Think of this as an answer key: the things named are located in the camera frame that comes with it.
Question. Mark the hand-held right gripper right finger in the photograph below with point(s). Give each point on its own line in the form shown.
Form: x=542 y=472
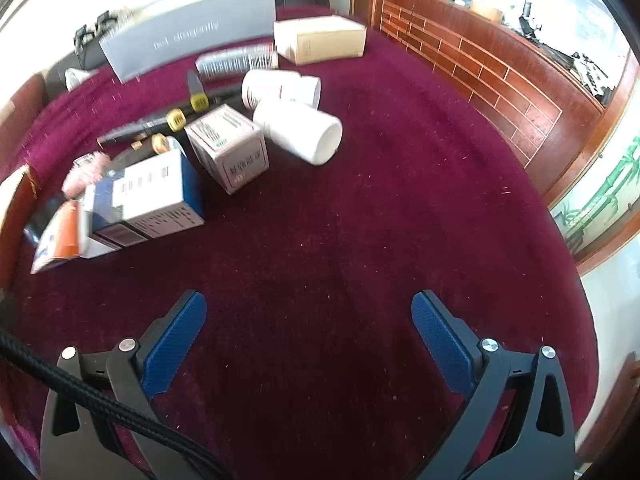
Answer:
x=442 y=345

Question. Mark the gold-edged white tray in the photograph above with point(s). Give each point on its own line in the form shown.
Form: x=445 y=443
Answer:
x=15 y=220

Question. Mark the cream cardboard box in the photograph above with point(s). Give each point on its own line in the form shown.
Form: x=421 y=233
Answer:
x=320 y=40

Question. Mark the plain white pill bottle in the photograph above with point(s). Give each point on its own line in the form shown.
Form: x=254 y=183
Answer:
x=300 y=130

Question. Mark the white plastic bag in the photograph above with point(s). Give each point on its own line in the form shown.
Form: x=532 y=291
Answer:
x=75 y=79

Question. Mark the white pill bottle red label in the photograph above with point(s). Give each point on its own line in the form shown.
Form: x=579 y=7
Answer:
x=270 y=87

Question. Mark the black clamp-mounted device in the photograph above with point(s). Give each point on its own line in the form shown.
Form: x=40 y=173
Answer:
x=107 y=20
x=85 y=40

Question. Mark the blue and white medicine box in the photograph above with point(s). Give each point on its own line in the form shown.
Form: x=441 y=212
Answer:
x=150 y=195

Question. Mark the red fabric armchair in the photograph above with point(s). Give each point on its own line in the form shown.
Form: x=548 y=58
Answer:
x=22 y=110

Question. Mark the bamboo wall painting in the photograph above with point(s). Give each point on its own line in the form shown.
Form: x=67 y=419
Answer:
x=610 y=195

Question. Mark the brown wooden cabinet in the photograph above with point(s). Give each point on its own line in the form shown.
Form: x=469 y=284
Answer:
x=500 y=85

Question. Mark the black marker yellow cap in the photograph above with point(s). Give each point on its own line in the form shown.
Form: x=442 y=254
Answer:
x=145 y=127

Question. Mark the black marker tan cap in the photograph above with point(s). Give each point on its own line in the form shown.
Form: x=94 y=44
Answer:
x=161 y=144

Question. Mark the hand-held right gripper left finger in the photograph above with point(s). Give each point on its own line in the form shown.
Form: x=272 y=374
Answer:
x=175 y=340

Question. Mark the small grey-white medicine box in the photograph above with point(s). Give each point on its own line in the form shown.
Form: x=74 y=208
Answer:
x=225 y=145

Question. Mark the orange and white ointment box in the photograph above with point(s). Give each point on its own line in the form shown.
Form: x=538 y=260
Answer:
x=57 y=240

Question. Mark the pink fuzzy hair clip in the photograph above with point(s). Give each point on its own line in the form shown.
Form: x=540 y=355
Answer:
x=85 y=172

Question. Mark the pile of assorted clutter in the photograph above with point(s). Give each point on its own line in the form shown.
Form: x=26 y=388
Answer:
x=530 y=20

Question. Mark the grey shoe box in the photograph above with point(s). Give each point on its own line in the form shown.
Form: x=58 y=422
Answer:
x=175 y=35

